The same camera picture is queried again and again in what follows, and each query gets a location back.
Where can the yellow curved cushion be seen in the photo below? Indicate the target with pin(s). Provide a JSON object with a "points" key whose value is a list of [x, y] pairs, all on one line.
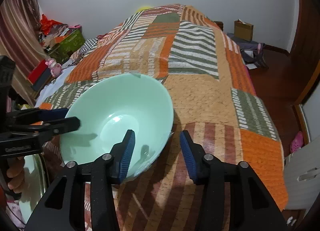
{"points": [[143, 8]]}

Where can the red plastic bag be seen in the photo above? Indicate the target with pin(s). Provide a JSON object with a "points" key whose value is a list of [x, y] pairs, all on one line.
{"points": [[47, 25]]}

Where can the green patterned box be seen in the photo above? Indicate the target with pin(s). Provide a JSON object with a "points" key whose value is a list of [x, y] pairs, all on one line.
{"points": [[62, 51]]}

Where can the checkered patchwork fabric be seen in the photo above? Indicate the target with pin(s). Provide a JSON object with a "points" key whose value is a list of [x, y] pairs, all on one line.
{"points": [[85, 50]]}

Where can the pink slipper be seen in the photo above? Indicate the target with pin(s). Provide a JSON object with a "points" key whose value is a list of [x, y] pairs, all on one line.
{"points": [[297, 142]]}

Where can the dark bag on floor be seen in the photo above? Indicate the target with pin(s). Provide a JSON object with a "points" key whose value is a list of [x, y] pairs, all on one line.
{"points": [[252, 52]]}

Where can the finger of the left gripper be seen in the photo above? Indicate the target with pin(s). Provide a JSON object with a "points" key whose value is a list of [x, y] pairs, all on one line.
{"points": [[61, 126]]}

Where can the red and navy box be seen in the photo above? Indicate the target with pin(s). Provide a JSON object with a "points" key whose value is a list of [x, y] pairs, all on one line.
{"points": [[39, 76]]}

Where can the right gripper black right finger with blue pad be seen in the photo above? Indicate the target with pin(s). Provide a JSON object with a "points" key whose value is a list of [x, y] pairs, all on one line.
{"points": [[251, 205]]}

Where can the mint green plate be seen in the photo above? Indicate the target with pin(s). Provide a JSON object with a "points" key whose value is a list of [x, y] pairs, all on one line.
{"points": [[36, 184]]}

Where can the person's left hand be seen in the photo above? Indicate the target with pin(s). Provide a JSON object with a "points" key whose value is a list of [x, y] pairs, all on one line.
{"points": [[16, 174]]}

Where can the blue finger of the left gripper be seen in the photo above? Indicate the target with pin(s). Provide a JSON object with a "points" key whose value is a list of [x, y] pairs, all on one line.
{"points": [[55, 114]]}

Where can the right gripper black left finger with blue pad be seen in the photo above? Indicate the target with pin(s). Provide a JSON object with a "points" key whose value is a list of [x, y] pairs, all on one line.
{"points": [[62, 205]]}

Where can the green bowl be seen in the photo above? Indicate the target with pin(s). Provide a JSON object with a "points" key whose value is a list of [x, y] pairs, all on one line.
{"points": [[111, 107]]}

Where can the patchwork bed quilt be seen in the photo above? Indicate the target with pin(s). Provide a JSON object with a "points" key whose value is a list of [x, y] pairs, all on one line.
{"points": [[213, 98]]}

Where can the brown paper bag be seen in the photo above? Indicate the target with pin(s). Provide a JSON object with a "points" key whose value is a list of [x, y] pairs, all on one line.
{"points": [[243, 30]]}

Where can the light blue folded cloth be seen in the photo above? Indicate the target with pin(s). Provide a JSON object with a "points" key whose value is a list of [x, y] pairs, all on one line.
{"points": [[52, 87]]}

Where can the pink toy figure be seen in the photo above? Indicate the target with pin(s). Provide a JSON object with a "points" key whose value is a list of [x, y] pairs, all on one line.
{"points": [[55, 67]]}

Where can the striped brown curtain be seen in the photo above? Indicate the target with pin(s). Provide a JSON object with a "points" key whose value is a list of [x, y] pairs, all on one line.
{"points": [[20, 27]]}

